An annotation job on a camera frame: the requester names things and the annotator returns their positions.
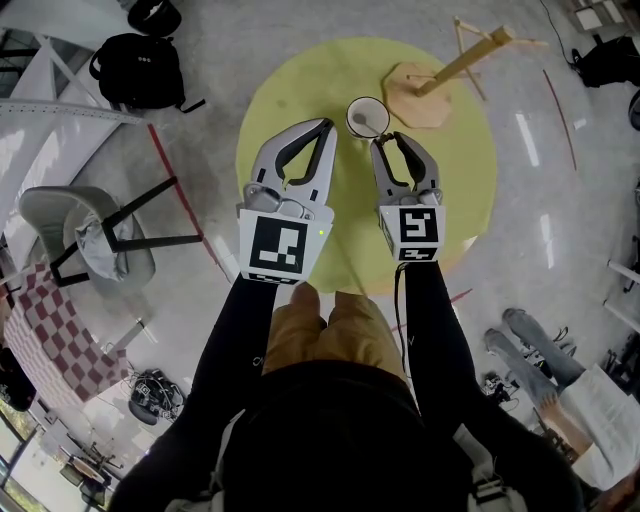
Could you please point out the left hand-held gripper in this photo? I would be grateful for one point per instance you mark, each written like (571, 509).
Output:
(280, 245)

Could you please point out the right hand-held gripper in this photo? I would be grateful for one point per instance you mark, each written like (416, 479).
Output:
(417, 227)

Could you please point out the white cup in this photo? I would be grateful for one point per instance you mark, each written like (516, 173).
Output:
(376, 111)

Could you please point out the metal spoon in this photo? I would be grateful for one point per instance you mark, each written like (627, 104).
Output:
(361, 120)

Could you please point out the person's right forearm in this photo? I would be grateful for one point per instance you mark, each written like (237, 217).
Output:
(432, 325)

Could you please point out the person's left forearm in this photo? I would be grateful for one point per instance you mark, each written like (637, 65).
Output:
(240, 330)

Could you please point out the wooden stand with octagonal base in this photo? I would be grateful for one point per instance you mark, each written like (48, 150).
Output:
(415, 102)

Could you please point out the round yellow-green table cloth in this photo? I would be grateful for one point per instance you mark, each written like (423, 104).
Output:
(310, 80)

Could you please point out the person's tan trouser legs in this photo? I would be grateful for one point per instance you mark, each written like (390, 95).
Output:
(345, 335)

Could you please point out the black backpack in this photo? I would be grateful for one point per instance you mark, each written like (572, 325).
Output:
(137, 75)

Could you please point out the black round bag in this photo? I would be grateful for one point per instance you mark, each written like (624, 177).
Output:
(152, 14)

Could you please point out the grey cloth bundle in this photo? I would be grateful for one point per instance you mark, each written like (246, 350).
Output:
(100, 250)

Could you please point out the grey chair with black legs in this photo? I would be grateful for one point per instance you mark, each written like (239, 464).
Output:
(55, 215)

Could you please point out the person's black top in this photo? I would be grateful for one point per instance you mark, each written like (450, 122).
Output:
(330, 440)

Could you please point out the red and white checkered blanket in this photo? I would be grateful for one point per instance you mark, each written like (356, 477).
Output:
(55, 340)

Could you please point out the white metal frame table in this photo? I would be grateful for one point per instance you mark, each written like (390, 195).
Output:
(60, 107)

